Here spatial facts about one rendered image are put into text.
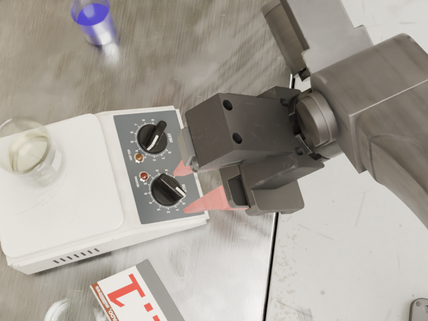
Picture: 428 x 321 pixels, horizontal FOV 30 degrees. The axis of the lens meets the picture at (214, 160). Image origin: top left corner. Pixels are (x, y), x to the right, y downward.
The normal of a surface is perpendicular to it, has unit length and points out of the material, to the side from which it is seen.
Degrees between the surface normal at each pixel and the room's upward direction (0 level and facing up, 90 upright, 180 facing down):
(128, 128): 30
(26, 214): 0
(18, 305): 0
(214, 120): 41
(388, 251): 0
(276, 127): 50
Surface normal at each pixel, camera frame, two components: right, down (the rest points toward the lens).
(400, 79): -0.24, -0.63
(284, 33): -0.71, 0.29
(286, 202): 0.70, -0.37
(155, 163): 0.44, -0.36
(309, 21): 0.04, -0.08
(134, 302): 0.51, -0.53
